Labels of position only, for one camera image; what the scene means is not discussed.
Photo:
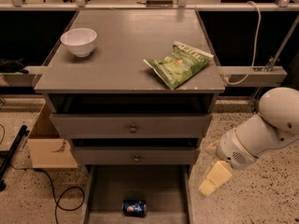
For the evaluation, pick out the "white ceramic bowl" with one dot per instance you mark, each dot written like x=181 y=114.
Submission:
x=80 y=41

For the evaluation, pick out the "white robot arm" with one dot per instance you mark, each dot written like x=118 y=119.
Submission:
x=274 y=126

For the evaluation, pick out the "green chip bag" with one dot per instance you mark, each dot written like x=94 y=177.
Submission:
x=182 y=64

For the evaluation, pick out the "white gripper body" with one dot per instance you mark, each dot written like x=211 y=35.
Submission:
x=230 y=150

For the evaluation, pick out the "brown cardboard box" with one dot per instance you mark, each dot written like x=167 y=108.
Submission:
x=47 y=148

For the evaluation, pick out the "black stand leg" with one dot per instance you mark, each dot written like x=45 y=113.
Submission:
x=7 y=155

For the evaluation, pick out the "grey metal rail frame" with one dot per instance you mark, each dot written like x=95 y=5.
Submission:
x=149 y=6

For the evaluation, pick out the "grey top drawer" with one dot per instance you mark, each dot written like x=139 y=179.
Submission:
x=130 y=126

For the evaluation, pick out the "grey bottom drawer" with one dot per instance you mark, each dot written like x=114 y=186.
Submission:
x=164 y=189

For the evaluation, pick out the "grey drawer cabinet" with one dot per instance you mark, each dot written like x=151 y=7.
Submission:
x=115 y=80

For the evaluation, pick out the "grey drawer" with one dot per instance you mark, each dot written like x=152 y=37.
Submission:
x=164 y=189
x=134 y=155
x=130 y=126

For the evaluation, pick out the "grey middle drawer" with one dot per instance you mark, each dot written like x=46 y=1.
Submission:
x=134 y=155

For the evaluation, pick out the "black object on rail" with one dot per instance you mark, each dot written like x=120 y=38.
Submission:
x=12 y=66

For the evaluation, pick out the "blue pepsi can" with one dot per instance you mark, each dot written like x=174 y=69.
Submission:
x=135 y=208

